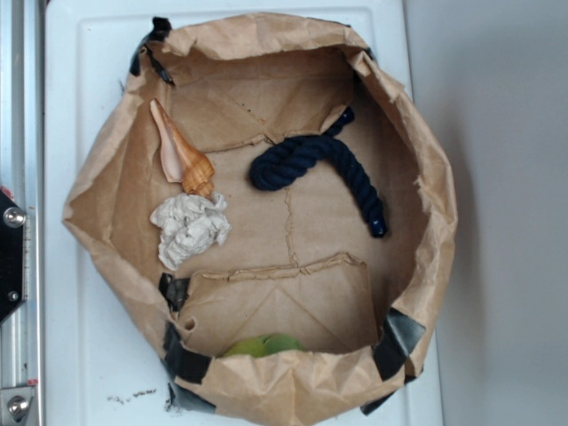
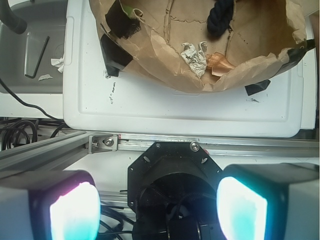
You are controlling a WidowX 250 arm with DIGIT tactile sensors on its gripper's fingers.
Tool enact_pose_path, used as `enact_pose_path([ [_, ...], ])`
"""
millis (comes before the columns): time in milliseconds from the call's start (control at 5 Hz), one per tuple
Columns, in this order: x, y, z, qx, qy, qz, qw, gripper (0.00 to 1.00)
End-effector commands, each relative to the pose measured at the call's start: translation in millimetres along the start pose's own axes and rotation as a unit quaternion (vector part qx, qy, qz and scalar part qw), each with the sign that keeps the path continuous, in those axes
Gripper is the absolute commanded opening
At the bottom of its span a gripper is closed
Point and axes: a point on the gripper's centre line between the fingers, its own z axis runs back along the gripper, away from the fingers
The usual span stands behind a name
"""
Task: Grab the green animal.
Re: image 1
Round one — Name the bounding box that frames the aluminium frame rail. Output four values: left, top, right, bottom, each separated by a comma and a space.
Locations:
1, 1, 42, 425

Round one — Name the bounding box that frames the brown paper bag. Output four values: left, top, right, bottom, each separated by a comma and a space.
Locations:
63, 13, 458, 425

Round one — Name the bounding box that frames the white plastic tray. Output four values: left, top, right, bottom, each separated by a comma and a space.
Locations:
43, 0, 446, 426

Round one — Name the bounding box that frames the black bracket with bolts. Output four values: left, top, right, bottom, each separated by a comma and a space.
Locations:
0, 185, 27, 325

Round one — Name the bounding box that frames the green plush animal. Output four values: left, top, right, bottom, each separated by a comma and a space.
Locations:
222, 334, 304, 358

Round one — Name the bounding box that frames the crumpled white paper ball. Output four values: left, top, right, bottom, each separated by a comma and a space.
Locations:
149, 192, 232, 271

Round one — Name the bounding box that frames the dark blue rope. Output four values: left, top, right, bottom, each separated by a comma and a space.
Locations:
248, 106, 388, 238

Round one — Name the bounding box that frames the orange conch seashell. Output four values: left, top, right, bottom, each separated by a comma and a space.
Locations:
150, 99, 215, 197

